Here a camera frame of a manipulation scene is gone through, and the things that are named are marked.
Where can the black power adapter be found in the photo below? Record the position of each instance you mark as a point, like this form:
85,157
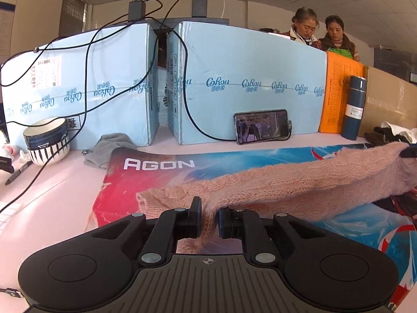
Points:
136,9
199,6

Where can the dark window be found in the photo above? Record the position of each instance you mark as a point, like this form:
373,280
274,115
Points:
73,13

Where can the blue striped ceramic bowl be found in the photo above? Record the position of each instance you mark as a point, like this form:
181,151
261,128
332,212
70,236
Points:
45,133

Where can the pink knit sweater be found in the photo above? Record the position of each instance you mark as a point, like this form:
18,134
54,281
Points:
260,182

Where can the grey cloth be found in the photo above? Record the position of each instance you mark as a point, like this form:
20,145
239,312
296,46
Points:
107,150

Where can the crumpled white tissue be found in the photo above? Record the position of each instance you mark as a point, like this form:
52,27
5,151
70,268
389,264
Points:
11,151

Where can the dark blue vacuum bottle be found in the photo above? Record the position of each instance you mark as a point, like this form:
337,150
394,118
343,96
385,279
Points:
352,127

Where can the orange cardboard box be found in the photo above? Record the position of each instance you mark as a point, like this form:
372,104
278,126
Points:
332,104

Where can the printed desk mat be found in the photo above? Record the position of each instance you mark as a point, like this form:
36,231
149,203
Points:
156,182

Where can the brown cardboard box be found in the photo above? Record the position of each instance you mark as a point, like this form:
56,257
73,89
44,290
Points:
387,101

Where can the light blue labelled cardboard box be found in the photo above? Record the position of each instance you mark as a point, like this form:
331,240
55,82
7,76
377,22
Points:
107,68

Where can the black marker pen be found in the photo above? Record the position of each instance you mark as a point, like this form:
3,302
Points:
18,172

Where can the white cloth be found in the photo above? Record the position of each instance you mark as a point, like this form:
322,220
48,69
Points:
402,135

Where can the small black box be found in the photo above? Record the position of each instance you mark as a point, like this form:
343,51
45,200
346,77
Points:
6,164

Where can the dark grey flat device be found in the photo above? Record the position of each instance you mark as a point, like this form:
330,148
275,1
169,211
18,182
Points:
195,22

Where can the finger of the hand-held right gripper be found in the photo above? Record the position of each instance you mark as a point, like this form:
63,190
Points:
409,153

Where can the black garment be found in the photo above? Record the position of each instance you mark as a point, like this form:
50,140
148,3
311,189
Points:
378,137

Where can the black smartphone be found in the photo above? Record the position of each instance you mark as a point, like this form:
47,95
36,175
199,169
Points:
260,127

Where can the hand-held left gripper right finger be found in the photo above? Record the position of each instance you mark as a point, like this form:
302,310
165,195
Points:
224,223

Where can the black striped white bowl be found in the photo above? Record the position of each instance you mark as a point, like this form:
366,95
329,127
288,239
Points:
49,155

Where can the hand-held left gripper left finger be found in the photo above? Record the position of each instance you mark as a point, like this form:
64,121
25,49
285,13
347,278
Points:
195,218

